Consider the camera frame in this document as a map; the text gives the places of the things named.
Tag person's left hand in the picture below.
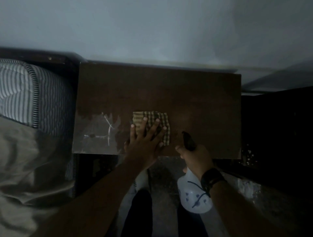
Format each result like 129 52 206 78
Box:
123 117 167 169

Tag person's right hand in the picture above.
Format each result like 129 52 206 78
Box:
175 144 216 181

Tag checkered cleaning cloth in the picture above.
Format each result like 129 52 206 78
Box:
132 111 171 147

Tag white spray bottle black trigger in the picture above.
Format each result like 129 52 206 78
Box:
176 131 213 214

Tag person's right forearm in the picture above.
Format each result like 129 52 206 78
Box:
210 180 289 237

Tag person's left forearm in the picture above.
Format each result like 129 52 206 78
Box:
32 159 147 237

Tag brown wooden cabinet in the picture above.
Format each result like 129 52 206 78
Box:
72 62 243 160

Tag person's black trouser legs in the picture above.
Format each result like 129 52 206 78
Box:
121 189 208 237

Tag black wristwatch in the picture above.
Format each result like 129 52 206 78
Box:
200 167 227 198

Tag white shoe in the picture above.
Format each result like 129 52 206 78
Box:
129 170 150 193

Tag tan bed sheet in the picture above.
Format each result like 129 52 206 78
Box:
0 116 76 237

